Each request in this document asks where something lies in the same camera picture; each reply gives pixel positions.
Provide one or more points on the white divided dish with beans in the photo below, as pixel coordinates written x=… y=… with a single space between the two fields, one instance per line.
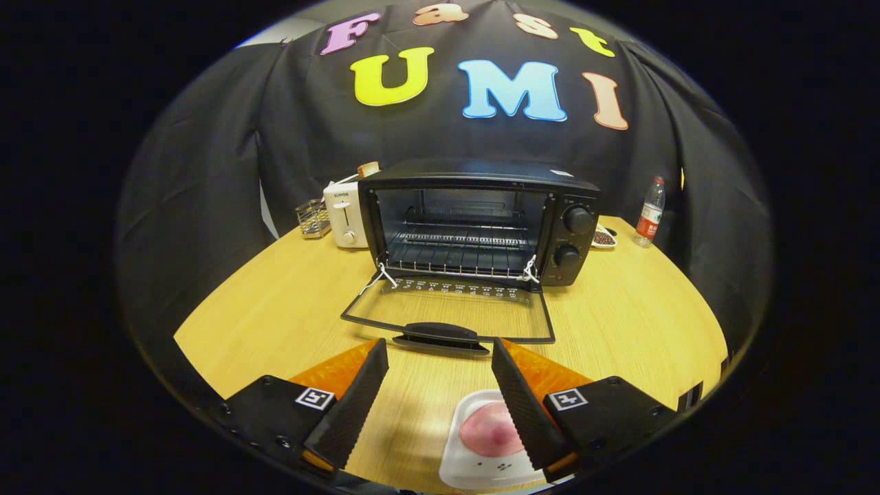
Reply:
x=603 y=238

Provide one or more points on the black toaster oven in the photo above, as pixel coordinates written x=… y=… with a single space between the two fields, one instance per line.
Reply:
x=474 y=172

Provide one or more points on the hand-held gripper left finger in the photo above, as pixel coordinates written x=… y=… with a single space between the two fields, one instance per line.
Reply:
x=354 y=412

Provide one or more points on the plastic water bottle red label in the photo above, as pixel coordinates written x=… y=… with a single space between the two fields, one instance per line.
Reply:
x=649 y=220

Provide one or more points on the toasted bread slice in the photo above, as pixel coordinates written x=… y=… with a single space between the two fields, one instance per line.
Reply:
x=369 y=170

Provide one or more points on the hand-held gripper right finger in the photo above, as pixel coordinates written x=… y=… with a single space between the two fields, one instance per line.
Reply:
x=526 y=412

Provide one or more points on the white rectangular food tray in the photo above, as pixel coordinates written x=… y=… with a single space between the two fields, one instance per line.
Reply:
x=474 y=467

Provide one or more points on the white pop-up toaster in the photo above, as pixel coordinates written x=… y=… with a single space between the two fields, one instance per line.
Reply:
x=344 y=213

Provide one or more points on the raw red meat slice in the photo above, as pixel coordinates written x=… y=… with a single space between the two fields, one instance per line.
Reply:
x=488 y=430

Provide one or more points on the black backdrop cloth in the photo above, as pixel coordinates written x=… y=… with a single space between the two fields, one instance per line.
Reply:
x=206 y=192

